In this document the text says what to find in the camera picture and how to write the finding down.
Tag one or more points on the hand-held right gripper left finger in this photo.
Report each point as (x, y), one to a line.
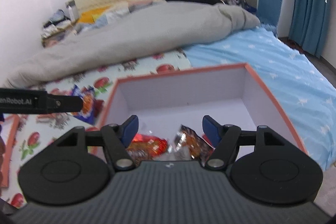
(130, 130)

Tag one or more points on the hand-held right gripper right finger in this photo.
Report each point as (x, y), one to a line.
(211, 130)

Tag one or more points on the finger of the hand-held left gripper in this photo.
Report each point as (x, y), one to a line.
(65, 103)

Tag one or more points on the brown clear snack packet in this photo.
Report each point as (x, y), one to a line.
(193, 142)

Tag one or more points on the blue snack packet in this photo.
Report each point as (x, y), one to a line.
(88, 106)

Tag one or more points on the orange-red snack packet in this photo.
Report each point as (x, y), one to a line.
(149, 146)

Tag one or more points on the orange cardboard box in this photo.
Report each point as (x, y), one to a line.
(183, 98)

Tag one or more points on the fruit-print bed mat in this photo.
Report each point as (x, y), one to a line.
(52, 132)

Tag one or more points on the orange box lid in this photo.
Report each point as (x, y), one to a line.
(11, 150)

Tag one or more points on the cluttered bedside table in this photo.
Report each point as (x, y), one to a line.
(52, 39)

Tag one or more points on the pile of clothes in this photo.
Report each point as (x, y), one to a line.
(55, 22)

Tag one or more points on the blue star-print bedsheet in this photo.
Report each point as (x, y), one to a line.
(262, 64)

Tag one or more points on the grey duvet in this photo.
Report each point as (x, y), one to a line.
(131, 40)

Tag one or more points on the yellow cloth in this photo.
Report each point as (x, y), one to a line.
(92, 15)

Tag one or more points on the white bottle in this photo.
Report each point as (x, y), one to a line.
(71, 11)

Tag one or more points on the red slippers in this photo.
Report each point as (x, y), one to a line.
(291, 45)

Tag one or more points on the blue tray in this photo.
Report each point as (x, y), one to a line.
(249, 7)

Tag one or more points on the blue covered chair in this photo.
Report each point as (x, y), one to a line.
(270, 1)

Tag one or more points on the blue curtain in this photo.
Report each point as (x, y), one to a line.
(307, 19)

